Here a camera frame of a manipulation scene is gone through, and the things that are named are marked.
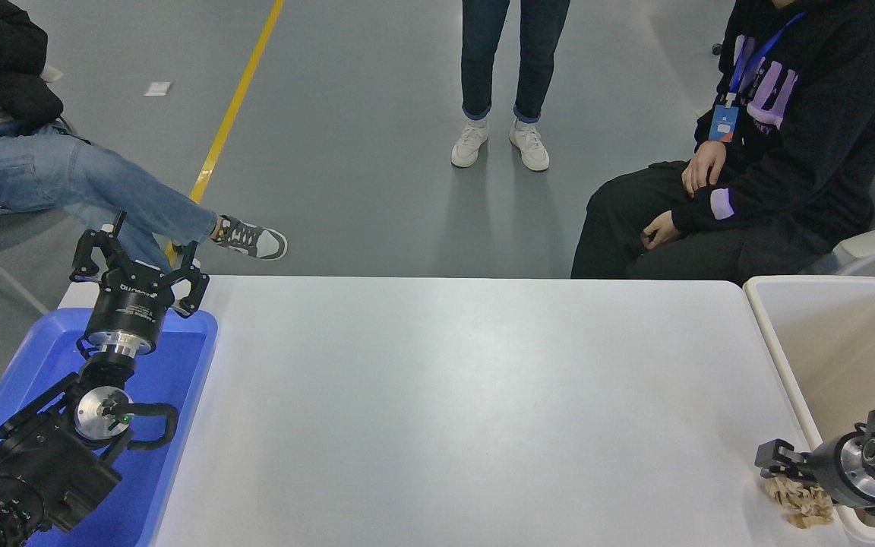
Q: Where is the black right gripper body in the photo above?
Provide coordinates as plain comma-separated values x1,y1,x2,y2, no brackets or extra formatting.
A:
810,435,861,508

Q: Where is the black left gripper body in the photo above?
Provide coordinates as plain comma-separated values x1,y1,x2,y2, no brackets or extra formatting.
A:
85,262,177,349

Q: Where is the tan paper ball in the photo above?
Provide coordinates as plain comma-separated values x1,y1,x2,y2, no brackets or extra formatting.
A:
763,473,836,530

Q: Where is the person's left hand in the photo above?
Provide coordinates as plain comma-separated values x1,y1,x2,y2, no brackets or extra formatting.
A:
640,210,684,252

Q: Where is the person's right hand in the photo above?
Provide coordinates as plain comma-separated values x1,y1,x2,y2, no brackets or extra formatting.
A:
681,140,728,199

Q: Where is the blue plastic tray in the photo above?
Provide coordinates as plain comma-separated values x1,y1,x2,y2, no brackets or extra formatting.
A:
0,306,220,547

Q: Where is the large pale plastic bin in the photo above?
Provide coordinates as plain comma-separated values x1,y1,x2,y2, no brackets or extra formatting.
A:
743,275,875,547

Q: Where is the standing person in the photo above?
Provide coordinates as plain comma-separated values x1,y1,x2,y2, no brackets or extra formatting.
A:
450,0,572,172

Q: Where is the seated person with lanyard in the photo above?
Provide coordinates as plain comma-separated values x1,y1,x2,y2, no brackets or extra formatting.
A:
570,0,875,280

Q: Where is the blue lanyard badge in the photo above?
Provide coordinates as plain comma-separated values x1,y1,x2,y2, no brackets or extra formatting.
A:
708,11,807,144

